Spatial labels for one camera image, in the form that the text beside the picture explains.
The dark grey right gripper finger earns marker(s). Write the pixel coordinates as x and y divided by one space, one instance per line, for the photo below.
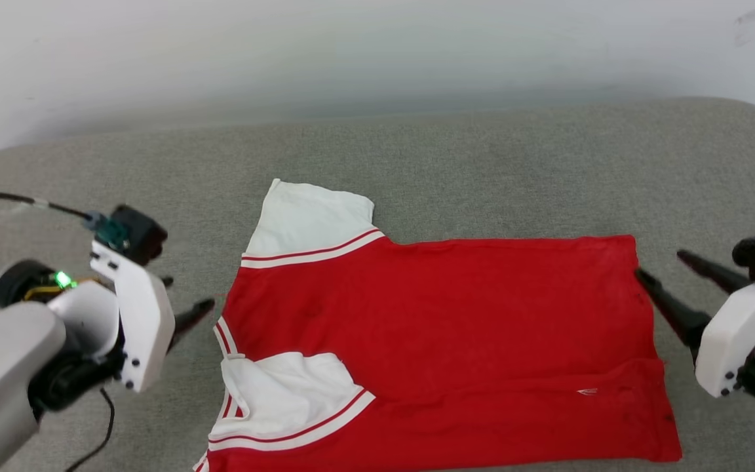
712 271
672 308

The grey fabric sofa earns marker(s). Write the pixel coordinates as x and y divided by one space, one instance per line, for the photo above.
482 177

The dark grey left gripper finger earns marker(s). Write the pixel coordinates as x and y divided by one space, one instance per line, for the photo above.
167 282
191 318

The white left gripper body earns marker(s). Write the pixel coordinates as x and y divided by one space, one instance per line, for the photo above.
145 321

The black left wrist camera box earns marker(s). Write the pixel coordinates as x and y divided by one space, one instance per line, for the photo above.
145 233

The red and white t-shirt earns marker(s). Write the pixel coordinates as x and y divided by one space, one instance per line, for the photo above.
469 328

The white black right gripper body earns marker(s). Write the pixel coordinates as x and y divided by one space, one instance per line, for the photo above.
731 334

